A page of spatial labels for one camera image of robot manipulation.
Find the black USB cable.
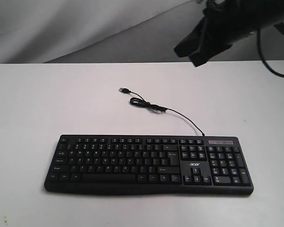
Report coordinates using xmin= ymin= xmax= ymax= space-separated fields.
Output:
xmin=118 ymin=87 xmax=206 ymax=137

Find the black acer keyboard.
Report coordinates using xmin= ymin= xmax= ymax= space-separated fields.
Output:
xmin=44 ymin=135 xmax=254 ymax=196

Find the grey backdrop cloth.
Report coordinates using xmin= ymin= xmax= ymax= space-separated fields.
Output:
xmin=0 ymin=0 xmax=284 ymax=64

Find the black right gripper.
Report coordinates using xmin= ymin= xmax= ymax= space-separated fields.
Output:
xmin=174 ymin=0 xmax=284 ymax=67

